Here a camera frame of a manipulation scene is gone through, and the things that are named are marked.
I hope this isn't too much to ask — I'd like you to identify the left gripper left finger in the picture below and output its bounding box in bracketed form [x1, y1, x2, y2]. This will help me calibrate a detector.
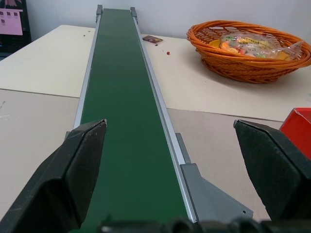
[0, 118, 107, 233]

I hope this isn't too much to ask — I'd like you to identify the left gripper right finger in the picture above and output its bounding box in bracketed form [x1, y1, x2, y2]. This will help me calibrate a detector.
[233, 118, 311, 222]

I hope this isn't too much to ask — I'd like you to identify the red shoe box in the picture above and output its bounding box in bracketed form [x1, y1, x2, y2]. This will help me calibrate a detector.
[279, 107, 311, 160]

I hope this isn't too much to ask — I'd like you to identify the green conveyor belt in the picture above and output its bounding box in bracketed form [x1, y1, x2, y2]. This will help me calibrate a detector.
[72, 4, 255, 233]

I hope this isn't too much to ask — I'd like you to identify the orange wicker basket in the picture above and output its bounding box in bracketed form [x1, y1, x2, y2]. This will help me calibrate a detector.
[186, 20, 311, 84]

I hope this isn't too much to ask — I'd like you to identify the clear bag of candies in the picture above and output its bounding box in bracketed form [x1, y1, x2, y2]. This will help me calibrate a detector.
[210, 33, 306, 61]

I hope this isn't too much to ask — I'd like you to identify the laptop with pink screen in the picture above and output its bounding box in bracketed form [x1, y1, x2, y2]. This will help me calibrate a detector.
[0, 0, 32, 58]

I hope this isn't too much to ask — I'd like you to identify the brown snack wrapper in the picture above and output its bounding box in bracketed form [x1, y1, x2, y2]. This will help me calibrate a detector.
[142, 35, 163, 44]

